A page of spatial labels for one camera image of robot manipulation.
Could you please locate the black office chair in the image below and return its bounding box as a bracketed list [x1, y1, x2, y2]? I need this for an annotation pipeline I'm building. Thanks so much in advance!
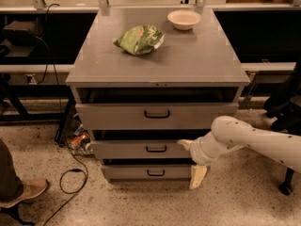
[262, 59, 301, 197]

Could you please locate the white bowl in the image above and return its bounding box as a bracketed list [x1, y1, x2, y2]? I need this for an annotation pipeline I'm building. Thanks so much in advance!
[167, 9, 201, 31]

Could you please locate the grey drawer cabinet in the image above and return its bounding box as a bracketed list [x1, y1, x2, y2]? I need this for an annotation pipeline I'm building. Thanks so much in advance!
[67, 8, 249, 169]

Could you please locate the brown trouser leg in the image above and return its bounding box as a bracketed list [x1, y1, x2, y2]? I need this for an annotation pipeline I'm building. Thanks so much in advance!
[0, 139, 24, 202]

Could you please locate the grey top drawer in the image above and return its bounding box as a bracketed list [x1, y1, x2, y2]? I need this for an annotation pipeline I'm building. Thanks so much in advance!
[76, 103, 238, 130]

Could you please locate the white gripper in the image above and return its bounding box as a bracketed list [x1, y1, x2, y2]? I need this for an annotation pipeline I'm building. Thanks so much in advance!
[177, 135, 233, 189]

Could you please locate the tan shoe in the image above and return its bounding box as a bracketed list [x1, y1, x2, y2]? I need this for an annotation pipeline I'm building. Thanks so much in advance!
[0, 179, 48, 208]

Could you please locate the green chip bag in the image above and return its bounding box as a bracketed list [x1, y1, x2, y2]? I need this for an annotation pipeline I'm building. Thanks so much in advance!
[113, 24, 165, 56]

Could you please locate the black floor cable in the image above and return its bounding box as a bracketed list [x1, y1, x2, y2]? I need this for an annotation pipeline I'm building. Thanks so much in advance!
[35, 3, 89, 226]

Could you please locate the grey drawer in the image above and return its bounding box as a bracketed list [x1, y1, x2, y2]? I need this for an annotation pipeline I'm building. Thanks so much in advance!
[76, 103, 238, 130]
[91, 140, 190, 159]
[102, 165, 191, 181]

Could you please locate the wire trash basket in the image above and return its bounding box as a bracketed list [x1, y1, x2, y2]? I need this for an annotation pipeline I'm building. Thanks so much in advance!
[60, 106, 93, 156]

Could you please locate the grey bottom drawer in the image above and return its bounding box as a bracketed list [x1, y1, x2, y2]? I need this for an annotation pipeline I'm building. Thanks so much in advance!
[102, 165, 191, 181]

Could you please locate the dark box on shelf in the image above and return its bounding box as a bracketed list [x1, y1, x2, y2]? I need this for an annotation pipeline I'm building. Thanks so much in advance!
[3, 21, 43, 46]

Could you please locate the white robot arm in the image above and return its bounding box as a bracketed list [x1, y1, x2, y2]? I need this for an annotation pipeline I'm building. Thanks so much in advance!
[178, 116, 301, 195]

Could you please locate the crushed orange can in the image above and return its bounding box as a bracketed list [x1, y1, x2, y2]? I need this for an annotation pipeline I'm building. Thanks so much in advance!
[71, 133, 90, 150]

